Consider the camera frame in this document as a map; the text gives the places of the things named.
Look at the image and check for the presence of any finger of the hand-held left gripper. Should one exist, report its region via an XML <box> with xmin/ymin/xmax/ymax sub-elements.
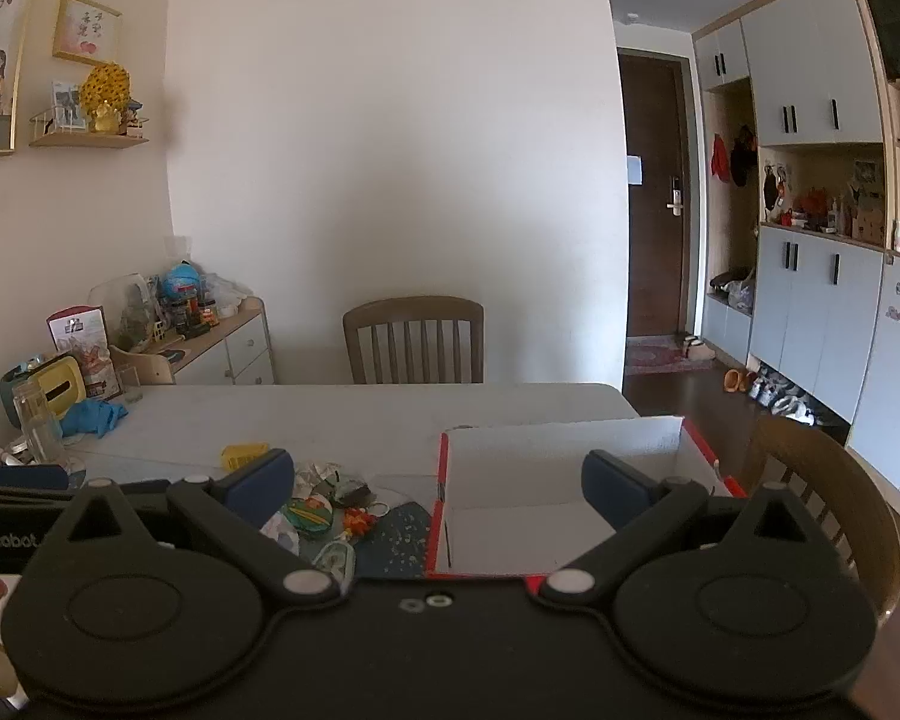
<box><xmin>0</xmin><ymin>463</ymin><xmax>74</xmax><ymax>500</ymax></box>

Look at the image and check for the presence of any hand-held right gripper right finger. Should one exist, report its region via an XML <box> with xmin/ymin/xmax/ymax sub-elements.
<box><xmin>529</xmin><ymin>450</ymin><xmax>848</xmax><ymax>605</ymax></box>

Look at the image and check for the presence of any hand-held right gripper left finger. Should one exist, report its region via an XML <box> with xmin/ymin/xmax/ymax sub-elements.
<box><xmin>34</xmin><ymin>448</ymin><xmax>342</xmax><ymax>607</ymax></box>

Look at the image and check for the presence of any yellow toy block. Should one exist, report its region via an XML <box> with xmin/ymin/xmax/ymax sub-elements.
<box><xmin>221</xmin><ymin>444</ymin><xmax>272</xmax><ymax>470</ymax></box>

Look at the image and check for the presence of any colourful green snack packet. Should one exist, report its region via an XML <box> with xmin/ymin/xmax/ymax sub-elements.
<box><xmin>281</xmin><ymin>499</ymin><xmax>337</xmax><ymax>538</ymax></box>

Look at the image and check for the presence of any orange toy keychain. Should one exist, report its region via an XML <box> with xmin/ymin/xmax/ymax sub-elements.
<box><xmin>343</xmin><ymin>499</ymin><xmax>395</xmax><ymax>538</ymax></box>

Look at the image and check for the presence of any red shoe box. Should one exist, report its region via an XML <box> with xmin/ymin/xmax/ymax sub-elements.
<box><xmin>426</xmin><ymin>415</ymin><xmax>747</xmax><ymax>583</ymax></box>

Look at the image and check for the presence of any white green snack packet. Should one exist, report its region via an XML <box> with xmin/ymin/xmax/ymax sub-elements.
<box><xmin>319</xmin><ymin>540</ymin><xmax>358</xmax><ymax>583</ymax></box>

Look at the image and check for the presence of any glass jar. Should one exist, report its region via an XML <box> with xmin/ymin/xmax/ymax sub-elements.
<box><xmin>11</xmin><ymin>381</ymin><xmax>70</xmax><ymax>466</ymax></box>

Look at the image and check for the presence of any blue cloth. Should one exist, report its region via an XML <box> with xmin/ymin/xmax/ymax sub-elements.
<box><xmin>61</xmin><ymin>399</ymin><xmax>130</xmax><ymax>440</ymax></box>

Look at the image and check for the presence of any yellow tissue box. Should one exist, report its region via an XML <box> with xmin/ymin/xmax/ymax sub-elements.
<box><xmin>0</xmin><ymin>356</ymin><xmax>86</xmax><ymax>425</ymax></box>

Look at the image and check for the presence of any white sideboard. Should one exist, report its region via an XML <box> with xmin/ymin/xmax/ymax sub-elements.
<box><xmin>171</xmin><ymin>296</ymin><xmax>277</xmax><ymax>388</ymax></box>

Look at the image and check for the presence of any red patterned door rug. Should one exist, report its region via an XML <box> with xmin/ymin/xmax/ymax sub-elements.
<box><xmin>625</xmin><ymin>335</ymin><xmax>703</xmax><ymax>377</ymax></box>

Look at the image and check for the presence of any red white food bag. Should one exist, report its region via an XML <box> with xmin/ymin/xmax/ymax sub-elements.
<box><xmin>46</xmin><ymin>305</ymin><xmax>122</xmax><ymax>400</ymax></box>

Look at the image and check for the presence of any light wooden high chair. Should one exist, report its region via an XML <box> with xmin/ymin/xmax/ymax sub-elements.
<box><xmin>109</xmin><ymin>345</ymin><xmax>189</xmax><ymax>388</ymax></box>

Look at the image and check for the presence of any white plastic bag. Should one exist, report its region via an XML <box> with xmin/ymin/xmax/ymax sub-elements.
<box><xmin>206</xmin><ymin>270</ymin><xmax>254</xmax><ymax>317</ymax></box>

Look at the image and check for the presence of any row of white shoes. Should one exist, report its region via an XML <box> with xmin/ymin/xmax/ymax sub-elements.
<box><xmin>750</xmin><ymin>367</ymin><xmax>816</xmax><ymax>422</ymax></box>

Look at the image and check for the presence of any clear plastic container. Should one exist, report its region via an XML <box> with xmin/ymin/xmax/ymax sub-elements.
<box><xmin>88</xmin><ymin>274</ymin><xmax>163</xmax><ymax>350</ymax></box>

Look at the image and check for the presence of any wooden slat-back chair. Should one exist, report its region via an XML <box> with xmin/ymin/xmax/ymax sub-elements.
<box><xmin>343</xmin><ymin>296</ymin><xmax>486</xmax><ymax>385</ymax></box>

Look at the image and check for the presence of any blue globe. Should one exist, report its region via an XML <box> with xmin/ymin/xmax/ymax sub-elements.
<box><xmin>161</xmin><ymin>262</ymin><xmax>208</xmax><ymax>302</ymax></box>

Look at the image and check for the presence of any wooden round-back chair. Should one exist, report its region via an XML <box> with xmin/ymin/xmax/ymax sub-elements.
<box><xmin>742</xmin><ymin>416</ymin><xmax>900</xmax><ymax>623</ymax></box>

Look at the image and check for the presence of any grey bag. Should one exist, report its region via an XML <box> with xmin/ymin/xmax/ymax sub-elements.
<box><xmin>709</xmin><ymin>266</ymin><xmax>758</xmax><ymax>313</ymax></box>

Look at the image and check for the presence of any brown entrance door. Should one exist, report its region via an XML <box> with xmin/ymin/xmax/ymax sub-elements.
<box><xmin>617</xmin><ymin>49</ymin><xmax>697</xmax><ymax>339</ymax></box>

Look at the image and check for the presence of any photo card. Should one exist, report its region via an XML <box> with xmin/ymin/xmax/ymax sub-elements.
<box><xmin>51</xmin><ymin>81</ymin><xmax>88</xmax><ymax>129</ymax></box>

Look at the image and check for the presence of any yellow flower ornament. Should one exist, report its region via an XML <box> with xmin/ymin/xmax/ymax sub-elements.
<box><xmin>80</xmin><ymin>62</ymin><xmax>133</xmax><ymax>134</ymax></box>

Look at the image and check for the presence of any small framed picture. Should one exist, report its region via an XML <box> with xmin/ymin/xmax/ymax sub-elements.
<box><xmin>52</xmin><ymin>0</ymin><xmax>123</xmax><ymax>65</ymax></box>

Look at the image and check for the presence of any wooden wall shelf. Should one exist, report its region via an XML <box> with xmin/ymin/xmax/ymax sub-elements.
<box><xmin>28</xmin><ymin>106</ymin><xmax>151</xmax><ymax>149</ymax></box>

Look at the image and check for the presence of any white wooden wall cabinet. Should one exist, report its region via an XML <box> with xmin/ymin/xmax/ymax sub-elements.
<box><xmin>692</xmin><ymin>0</ymin><xmax>900</xmax><ymax>535</ymax></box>

